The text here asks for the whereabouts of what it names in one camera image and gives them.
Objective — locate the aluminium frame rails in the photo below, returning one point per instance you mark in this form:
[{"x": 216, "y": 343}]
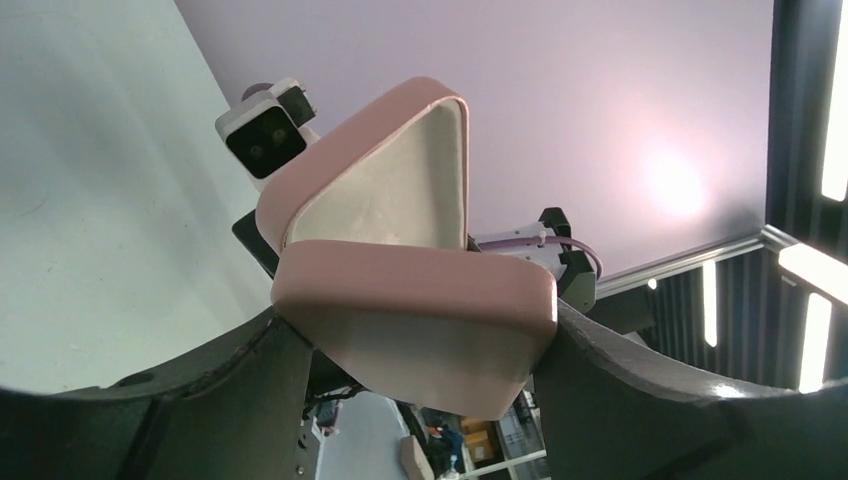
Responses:
[{"x": 766, "y": 237}]

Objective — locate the pink glasses case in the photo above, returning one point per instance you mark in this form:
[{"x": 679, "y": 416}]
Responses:
[{"x": 411, "y": 143}]

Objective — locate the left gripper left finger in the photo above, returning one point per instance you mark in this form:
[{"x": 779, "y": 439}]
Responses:
[{"x": 228, "y": 409}]

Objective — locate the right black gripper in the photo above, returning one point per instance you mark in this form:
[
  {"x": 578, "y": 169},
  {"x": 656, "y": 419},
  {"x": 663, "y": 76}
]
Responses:
[{"x": 246, "y": 232}]

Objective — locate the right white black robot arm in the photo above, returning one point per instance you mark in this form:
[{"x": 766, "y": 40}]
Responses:
[{"x": 563, "y": 258}]

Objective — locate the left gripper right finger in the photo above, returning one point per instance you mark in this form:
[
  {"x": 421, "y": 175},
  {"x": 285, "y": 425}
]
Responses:
[{"x": 614, "y": 409}]

